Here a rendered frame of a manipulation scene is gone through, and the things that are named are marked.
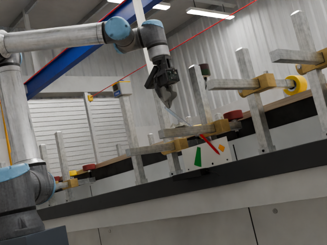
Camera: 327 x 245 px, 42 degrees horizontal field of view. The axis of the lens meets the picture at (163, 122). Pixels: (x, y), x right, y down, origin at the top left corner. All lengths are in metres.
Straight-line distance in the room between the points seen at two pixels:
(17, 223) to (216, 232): 0.91
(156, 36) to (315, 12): 8.16
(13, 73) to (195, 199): 0.96
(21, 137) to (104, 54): 9.75
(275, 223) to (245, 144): 0.35
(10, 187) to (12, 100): 0.43
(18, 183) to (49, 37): 0.59
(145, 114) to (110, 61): 1.74
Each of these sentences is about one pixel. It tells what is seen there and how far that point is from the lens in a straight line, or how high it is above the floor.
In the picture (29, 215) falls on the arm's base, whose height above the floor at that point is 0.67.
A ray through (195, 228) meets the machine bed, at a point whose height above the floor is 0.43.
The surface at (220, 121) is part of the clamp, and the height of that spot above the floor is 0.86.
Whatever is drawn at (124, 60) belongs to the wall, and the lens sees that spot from 11.86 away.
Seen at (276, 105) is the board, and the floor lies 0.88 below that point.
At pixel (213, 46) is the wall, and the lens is 11.41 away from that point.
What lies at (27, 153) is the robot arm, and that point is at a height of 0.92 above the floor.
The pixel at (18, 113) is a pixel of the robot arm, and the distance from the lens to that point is 1.93.
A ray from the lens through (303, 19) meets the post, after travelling 1.49.
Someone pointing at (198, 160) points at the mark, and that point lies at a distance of 1.76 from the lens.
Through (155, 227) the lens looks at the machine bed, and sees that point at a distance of 2.41.
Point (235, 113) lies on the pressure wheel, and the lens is 1.77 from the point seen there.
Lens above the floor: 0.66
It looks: 9 degrees up
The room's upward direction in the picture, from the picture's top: 12 degrees counter-clockwise
